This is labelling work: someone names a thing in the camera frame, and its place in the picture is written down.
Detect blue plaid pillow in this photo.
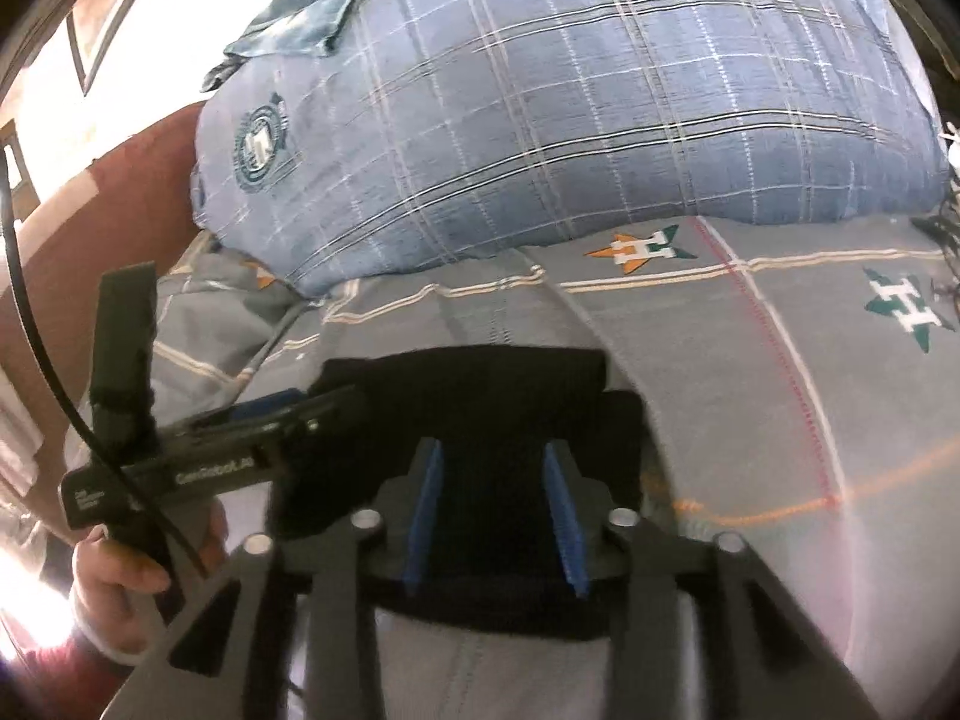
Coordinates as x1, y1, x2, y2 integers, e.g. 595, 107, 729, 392
187, 0, 953, 299

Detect brown headboard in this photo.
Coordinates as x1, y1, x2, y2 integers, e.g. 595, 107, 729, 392
0, 101, 207, 421

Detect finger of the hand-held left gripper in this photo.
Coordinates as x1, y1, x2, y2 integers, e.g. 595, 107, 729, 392
157, 384, 367, 445

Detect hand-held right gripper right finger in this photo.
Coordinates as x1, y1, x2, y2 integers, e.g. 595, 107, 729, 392
541, 439, 882, 720

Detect person's left hand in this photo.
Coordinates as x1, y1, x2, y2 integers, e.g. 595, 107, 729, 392
71, 499, 230, 653

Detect person's left forearm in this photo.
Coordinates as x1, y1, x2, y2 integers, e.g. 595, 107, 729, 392
0, 600, 143, 720

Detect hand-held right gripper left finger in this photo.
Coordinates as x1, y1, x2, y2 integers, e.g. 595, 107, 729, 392
105, 435, 451, 720

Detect thin black cable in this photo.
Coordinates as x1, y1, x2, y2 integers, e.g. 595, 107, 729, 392
911, 120, 960, 271

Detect framed wall picture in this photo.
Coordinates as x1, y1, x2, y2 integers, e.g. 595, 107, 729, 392
67, 0, 173, 95

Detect black pants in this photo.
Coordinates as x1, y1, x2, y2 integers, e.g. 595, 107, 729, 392
266, 345, 653, 642

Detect grey patterned bed sheet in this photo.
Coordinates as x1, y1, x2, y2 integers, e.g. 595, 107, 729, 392
60, 214, 960, 720

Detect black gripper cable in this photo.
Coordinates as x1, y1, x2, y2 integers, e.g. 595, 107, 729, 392
0, 146, 211, 582

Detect blue denim garment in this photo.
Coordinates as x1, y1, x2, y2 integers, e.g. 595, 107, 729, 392
202, 0, 380, 95

